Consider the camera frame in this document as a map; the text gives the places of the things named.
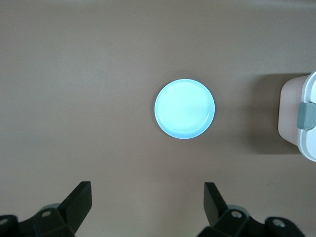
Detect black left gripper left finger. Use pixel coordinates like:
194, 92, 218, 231
0, 181, 92, 237

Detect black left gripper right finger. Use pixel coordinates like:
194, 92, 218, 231
197, 182, 304, 237

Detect pink storage box white lid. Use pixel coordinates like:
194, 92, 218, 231
277, 70, 316, 162

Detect light blue round plate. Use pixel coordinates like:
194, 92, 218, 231
154, 79, 216, 140

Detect brown table cover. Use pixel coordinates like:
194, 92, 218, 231
0, 0, 316, 237

